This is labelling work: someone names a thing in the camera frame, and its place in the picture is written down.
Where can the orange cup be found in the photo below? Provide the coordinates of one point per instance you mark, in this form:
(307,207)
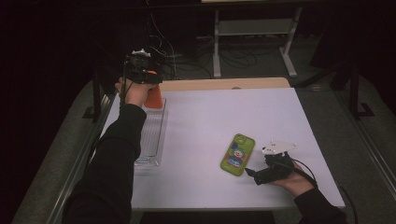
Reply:
(154,98)

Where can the green clown print phone case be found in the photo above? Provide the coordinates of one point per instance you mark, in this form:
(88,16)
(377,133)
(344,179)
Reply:
(238,155)

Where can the white table cover sheet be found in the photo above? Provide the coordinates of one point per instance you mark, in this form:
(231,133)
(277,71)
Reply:
(202,124)

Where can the person's right hand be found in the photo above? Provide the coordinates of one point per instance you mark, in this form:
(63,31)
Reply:
(295,185)

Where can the clear plastic storage container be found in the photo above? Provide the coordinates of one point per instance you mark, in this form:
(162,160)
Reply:
(152,137)

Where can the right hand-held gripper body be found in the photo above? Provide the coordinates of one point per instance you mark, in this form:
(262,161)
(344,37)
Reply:
(275,169)

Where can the black metal stand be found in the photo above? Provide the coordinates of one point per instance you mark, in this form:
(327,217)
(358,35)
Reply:
(97,93)
(355,93)

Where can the white metal stand frame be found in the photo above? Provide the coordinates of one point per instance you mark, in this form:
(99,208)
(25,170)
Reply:
(216,46)

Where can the aluminium rail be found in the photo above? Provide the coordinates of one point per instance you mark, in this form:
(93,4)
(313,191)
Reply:
(373,155)
(77,165)

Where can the person's left hand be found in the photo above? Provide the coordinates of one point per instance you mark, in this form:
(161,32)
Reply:
(134,93)

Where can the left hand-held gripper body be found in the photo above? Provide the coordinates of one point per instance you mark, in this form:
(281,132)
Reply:
(140,67)

